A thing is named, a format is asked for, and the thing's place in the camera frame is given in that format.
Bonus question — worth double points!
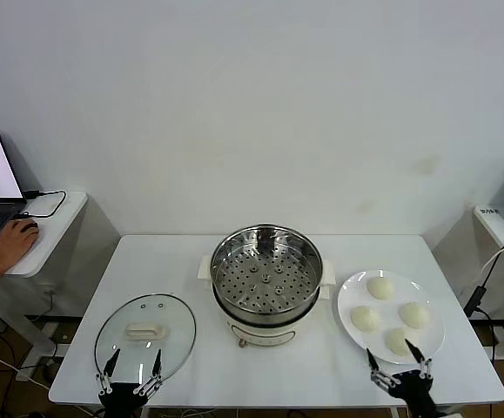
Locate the perforated steel steamer basket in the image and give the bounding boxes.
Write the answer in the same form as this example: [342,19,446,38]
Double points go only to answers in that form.
[210,223,324,327]

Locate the black power adapter with cable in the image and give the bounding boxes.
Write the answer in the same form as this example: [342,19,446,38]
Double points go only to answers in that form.
[463,285,488,317]

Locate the white side table with label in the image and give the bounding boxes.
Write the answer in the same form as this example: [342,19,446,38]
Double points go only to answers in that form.
[432,204,504,384]

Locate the white round plate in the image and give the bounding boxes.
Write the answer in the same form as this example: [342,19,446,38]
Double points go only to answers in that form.
[337,269,446,366]

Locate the glass lid with cream handle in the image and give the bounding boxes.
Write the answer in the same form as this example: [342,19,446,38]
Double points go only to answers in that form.
[94,293,198,390]

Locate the white steamed baozi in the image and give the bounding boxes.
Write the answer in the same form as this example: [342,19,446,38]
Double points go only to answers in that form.
[385,327,420,354]
[366,277,395,301]
[349,305,381,334]
[398,301,431,329]

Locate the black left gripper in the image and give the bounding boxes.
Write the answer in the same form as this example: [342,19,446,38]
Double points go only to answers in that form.
[96,347,165,418]

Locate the white side table with laptop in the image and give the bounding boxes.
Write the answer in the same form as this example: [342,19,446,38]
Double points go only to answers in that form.
[0,190,121,362]

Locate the person's right hand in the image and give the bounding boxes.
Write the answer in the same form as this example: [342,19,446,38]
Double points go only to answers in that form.
[0,219,40,276]

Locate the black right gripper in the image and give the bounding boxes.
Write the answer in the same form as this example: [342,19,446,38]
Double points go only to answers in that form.
[366,338,436,418]

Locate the thin black laptop cable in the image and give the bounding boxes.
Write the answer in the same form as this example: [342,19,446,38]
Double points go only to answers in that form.
[14,190,67,220]

